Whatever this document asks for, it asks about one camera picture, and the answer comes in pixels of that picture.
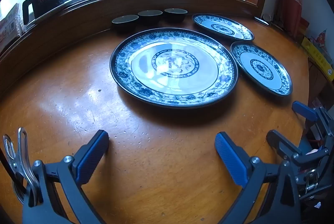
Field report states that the red wall hanging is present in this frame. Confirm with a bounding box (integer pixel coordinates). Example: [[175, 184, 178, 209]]
[[282, 0, 310, 39]]

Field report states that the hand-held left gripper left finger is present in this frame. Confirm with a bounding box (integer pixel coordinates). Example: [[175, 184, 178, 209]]
[[22, 130, 110, 224]]

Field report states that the dark small bowl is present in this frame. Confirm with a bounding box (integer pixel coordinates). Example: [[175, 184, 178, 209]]
[[137, 10, 163, 26], [164, 8, 188, 24], [112, 15, 139, 33]]

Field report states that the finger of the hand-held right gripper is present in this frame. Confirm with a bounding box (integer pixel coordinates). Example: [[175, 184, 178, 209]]
[[292, 101, 334, 151], [266, 129, 330, 170]]

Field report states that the plastic snack packet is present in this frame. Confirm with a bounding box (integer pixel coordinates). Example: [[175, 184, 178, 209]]
[[0, 4, 27, 50]]

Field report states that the colourful paper figure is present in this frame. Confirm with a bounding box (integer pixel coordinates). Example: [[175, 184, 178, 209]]
[[310, 29, 330, 55]]

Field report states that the black cable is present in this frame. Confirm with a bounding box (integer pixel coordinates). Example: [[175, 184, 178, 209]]
[[0, 148, 27, 194]]

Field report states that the yellow box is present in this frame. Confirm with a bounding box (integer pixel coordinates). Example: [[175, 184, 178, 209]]
[[301, 36, 334, 81]]

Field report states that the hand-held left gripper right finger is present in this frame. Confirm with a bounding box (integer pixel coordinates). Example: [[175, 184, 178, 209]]
[[214, 132, 302, 224]]

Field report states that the white tray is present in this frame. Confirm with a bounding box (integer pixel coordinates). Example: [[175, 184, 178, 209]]
[[26, 0, 74, 28]]

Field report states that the metal spring clip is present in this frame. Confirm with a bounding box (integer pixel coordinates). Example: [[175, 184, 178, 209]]
[[3, 127, 43, 207]]

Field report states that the large blue patterned plate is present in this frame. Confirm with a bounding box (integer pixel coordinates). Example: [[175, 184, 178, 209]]
[[110, 28, 239, 109]]

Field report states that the small blue patterned plate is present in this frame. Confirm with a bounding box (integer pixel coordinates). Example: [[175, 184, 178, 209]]
[[192, 13, 255, 41], [230, 41, 293, 97]]

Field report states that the wooden window sill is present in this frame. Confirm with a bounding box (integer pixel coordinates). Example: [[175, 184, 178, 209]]
[[0, 0, 264, 89]]

